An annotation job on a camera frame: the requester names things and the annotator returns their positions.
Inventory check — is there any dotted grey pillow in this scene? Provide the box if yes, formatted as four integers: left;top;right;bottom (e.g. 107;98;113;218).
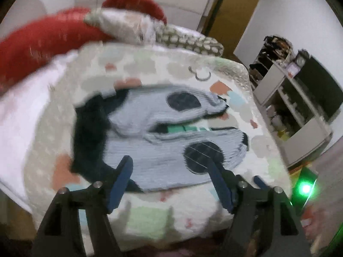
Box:
84;8;224;57

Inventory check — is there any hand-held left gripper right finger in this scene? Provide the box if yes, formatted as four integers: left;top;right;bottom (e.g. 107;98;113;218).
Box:
207;160;312;257

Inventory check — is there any black television screen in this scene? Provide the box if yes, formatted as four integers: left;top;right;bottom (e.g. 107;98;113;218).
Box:
295;50;343;124

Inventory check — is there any white shelf unit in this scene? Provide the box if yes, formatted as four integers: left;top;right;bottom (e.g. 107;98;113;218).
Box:
249;35;334;168

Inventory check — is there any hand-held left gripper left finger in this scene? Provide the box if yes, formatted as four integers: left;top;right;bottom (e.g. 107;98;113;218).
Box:
32;155;134;257

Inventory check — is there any red pillow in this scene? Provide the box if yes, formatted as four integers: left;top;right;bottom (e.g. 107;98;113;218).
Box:
0;0;168;86

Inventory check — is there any patterned pastel blanket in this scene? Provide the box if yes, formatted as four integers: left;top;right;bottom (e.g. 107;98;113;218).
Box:
24;43;292;252

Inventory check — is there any white bed sheet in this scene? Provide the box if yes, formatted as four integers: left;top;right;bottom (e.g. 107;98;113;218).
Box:
0;51;78;206

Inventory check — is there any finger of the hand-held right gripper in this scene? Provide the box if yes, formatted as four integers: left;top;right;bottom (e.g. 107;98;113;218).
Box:
253;176;271;191

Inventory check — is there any wooden door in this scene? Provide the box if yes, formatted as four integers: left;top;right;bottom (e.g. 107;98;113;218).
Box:
197;0;266;57

